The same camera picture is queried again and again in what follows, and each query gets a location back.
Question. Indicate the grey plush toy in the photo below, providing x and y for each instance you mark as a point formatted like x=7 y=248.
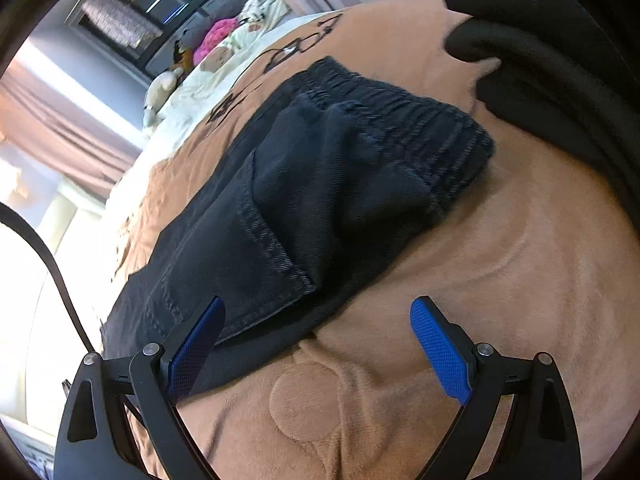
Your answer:
x=160 y=92

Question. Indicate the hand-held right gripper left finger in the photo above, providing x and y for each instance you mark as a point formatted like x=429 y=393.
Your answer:
x=195 y=352

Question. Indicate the pink cloth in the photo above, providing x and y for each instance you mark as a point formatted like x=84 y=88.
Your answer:
x=215 y=35

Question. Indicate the brown blanket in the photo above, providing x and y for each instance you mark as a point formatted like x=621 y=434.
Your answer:
x=450 y=260

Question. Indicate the dark cloth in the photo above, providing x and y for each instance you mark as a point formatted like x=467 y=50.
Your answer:
x=550 y=60

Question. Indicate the brown plush toy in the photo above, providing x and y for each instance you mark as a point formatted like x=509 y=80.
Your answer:
x=181 y=60

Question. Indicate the black pants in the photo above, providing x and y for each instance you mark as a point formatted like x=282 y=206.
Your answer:
x=300 y=185

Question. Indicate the pink curtain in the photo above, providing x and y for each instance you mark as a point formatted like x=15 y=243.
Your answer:
x=60 y=125

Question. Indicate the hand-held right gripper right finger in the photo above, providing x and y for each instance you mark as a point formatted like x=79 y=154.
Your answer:
x=440 y=355

